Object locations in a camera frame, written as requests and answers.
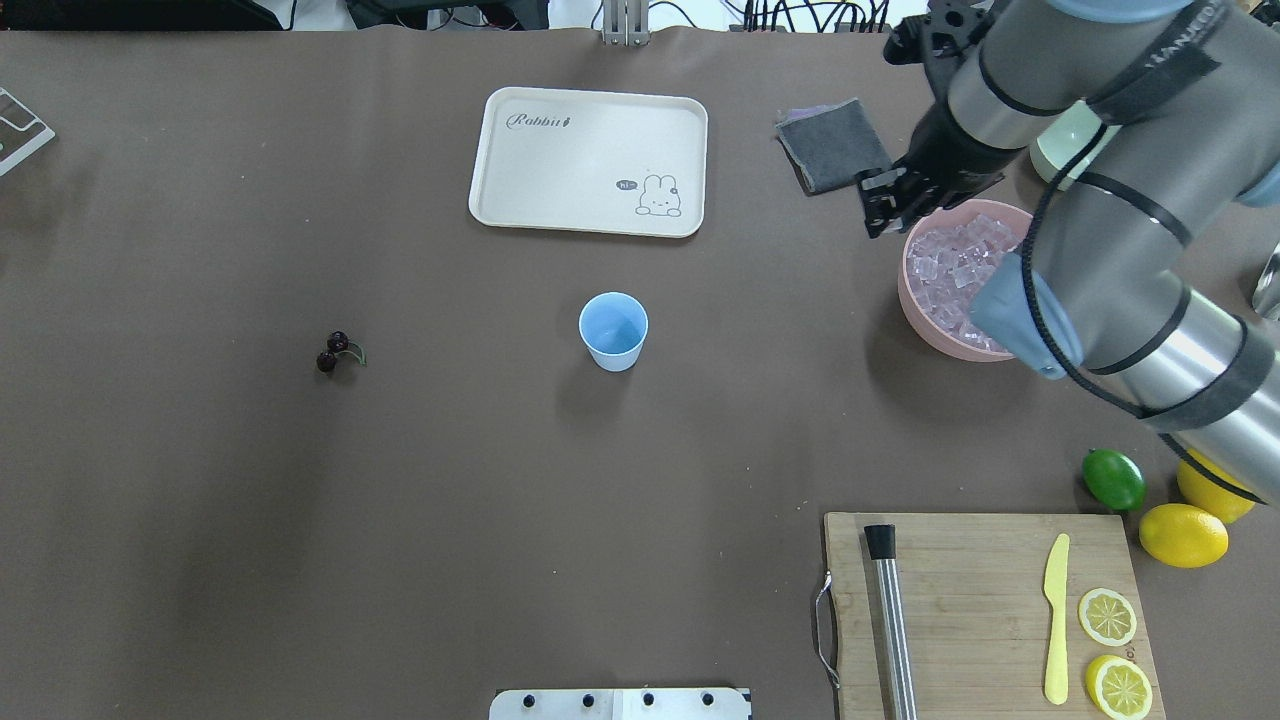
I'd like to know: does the green lime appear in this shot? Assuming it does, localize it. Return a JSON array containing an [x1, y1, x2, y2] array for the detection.
[[1082, 448, 1148, 512]]

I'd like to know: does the cream rabbit tray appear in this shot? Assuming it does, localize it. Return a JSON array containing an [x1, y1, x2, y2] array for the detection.
[[468, 87, 709, 240]]

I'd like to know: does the grey folded cloth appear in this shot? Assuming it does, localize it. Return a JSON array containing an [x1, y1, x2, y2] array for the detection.
[[774, 97, 893, 195]]

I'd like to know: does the lemon half slice upper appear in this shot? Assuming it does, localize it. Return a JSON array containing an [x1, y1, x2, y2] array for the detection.
[[1085, 655, 1155, 719]]

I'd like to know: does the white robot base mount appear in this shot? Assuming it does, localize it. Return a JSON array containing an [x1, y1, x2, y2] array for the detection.
[[488, 687, 754, 719]]

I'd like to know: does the pink bowl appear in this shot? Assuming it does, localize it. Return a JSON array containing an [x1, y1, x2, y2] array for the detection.
[[897, 199, 1041, 363]]

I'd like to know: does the lemon slice lower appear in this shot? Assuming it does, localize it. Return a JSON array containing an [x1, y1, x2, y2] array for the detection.
[[1076, 587, 1138, 648]]

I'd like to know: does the pale green bowl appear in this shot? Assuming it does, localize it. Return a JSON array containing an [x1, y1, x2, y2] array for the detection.
[[1029, 100, 1121, 192]]

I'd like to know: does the yellow plastic knife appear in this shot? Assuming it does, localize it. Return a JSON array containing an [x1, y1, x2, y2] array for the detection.
[[1042, 533, 1071, 706]]

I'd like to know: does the light blue cup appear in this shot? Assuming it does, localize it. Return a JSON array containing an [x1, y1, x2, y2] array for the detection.
[[579, 291, 649, 372]]

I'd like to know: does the yellow lemon outer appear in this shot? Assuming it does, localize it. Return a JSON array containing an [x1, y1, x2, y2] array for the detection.
[[1138, 503, 1230, 569]]

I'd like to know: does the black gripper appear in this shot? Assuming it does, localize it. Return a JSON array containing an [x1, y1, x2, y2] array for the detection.
[[858, 102, 1006, 240]]

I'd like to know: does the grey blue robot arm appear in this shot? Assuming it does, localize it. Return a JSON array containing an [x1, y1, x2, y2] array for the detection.
[[858, 1, 1279, 505]]

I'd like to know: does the steel muddler black tip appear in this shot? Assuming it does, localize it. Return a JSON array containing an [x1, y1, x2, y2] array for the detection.
[[863, 523, 919, 719]]

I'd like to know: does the metal scoop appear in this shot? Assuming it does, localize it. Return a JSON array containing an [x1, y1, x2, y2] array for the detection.
[[1251, 243, 1280, 323]]

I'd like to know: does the yellow lemon near board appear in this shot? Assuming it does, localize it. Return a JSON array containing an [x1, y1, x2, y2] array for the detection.
[[1176, 460, 1257, 525]]

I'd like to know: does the pile of ice cubes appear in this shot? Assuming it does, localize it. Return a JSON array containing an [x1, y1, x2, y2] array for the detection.
[[906, 213, 1027, 354]]

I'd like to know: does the dark red cherries pair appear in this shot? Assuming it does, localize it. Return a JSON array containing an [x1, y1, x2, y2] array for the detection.
[[314, 331, 369, 375]]

